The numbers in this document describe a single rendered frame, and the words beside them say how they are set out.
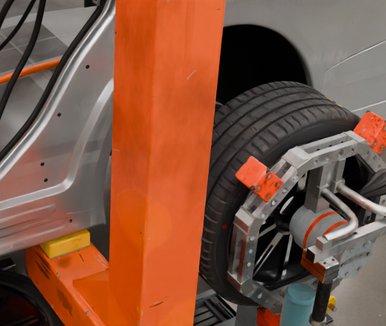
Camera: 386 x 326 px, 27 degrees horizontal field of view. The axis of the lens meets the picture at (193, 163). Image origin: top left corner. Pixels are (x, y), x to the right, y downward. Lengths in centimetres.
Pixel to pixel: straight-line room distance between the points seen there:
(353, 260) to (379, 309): 121
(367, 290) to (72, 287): 157
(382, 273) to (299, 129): 156
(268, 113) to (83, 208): 60
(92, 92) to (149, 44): 67
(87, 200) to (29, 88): 43
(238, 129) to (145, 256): 54
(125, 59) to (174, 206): 34
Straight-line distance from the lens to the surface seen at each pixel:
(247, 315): 270
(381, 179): 227
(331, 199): 219
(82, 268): 239
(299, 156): 213
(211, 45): 163
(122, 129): 175
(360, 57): 280
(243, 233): 215
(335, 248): 208
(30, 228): 232
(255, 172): 206
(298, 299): 226
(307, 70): 265
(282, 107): 225
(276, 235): 240
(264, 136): 216
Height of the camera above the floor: 220
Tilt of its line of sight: 32 degrees down
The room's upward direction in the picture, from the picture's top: 5 degrees clockwise
